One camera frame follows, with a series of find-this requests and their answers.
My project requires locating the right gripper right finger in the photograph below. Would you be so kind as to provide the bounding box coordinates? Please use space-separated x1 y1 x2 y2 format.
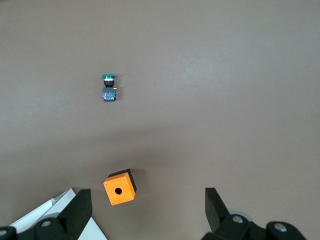
200 187 309 240

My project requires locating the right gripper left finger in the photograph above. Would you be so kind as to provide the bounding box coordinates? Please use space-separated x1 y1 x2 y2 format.
0 188 92 240

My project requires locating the white drawer cabinet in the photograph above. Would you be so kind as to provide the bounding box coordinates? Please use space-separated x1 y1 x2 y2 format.
9 187 109 240

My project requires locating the green mushroom push button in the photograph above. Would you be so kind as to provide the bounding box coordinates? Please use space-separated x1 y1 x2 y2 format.
101 73 119 103

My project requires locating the orange box with hole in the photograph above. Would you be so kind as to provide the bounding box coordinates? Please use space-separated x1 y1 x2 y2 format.
103 168 138 206

